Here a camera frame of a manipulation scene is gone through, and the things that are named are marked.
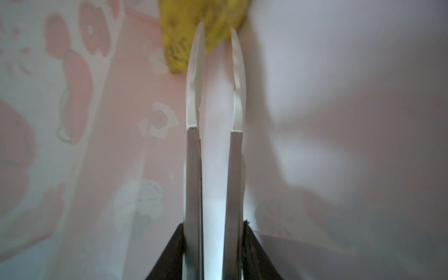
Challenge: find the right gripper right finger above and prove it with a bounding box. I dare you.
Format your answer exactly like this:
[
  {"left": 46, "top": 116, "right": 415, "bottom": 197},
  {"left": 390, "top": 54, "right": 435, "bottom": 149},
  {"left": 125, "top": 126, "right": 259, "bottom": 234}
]
[{"left": 222, "top": 29, "right": 247, "bottom": 280}]

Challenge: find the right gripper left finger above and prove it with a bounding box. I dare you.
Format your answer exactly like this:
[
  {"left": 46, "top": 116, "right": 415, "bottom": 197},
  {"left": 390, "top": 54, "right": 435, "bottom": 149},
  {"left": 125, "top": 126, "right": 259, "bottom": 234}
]
[{"left": 183, "top": 23, "right": 206, "bottom": 280}]

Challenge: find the red white paper bag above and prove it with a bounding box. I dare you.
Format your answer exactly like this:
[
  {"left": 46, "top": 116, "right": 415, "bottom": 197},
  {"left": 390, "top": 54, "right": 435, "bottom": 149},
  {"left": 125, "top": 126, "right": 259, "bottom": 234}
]
[{"left": 1, "top": 1, "right": 448, "bottom": 280}]

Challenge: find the fake green-brown bun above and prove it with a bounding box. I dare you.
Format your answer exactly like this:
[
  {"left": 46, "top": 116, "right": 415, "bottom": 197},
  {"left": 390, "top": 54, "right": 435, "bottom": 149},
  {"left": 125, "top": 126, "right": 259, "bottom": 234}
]
[{"left": 158, "top": 0, "right": 251, "bottom": 74}]

